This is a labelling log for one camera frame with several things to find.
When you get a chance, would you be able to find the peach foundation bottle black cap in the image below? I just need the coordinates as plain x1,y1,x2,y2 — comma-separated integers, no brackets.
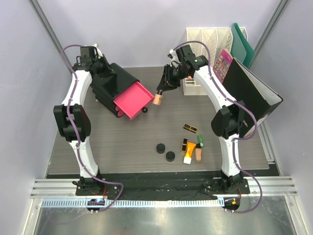
153,90,163,106

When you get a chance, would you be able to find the black drawer cabinet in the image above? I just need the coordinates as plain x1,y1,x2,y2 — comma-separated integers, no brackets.
90,63,139,117

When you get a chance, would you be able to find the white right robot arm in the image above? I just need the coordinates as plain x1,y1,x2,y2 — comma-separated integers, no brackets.
153,44,244,193

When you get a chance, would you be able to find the black lever arch binder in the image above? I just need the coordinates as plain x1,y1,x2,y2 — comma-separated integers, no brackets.
223,58,283,125

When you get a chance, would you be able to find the orange cream tube white cap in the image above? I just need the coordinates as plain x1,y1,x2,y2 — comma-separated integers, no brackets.
183,142,196,165

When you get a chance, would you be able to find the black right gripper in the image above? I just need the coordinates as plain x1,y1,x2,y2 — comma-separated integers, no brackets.
157,65,189,93

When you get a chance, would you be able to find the gold black lipstick lower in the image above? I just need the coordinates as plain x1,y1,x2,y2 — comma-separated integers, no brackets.
181,138,188,153

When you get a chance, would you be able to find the gold black lipstick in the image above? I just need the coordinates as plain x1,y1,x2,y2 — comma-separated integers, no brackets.
181,138,188,153
183,124,198,133

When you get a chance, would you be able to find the black round compact right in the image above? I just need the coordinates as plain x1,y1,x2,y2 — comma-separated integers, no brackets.
166,151,176,162

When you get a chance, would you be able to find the pink sticker booklet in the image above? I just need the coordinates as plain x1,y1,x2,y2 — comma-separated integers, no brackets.
213,49,233,83

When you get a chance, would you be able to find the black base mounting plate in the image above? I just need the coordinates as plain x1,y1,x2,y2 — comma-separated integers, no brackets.
84,171,250,201

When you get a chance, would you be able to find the aluminium frame rail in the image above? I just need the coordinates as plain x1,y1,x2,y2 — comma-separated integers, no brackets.
31,176,297,211

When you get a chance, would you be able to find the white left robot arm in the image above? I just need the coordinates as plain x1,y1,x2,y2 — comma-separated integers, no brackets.
53,44,104,195

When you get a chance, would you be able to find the beige foundation bottle black pump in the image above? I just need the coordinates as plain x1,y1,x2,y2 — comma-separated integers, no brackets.
195,143,204,162

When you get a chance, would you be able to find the teal plastic folder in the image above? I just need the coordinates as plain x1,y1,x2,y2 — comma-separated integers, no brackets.
230,23,255,68

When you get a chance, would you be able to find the gold black lipstick upper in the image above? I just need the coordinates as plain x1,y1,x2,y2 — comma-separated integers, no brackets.
183,124,198,133

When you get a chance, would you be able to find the white mesh file organizer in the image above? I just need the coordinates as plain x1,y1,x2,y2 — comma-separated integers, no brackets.
182,27,247,95

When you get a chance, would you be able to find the green lip balm tube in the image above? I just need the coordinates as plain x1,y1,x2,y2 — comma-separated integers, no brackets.
197,135,204,148

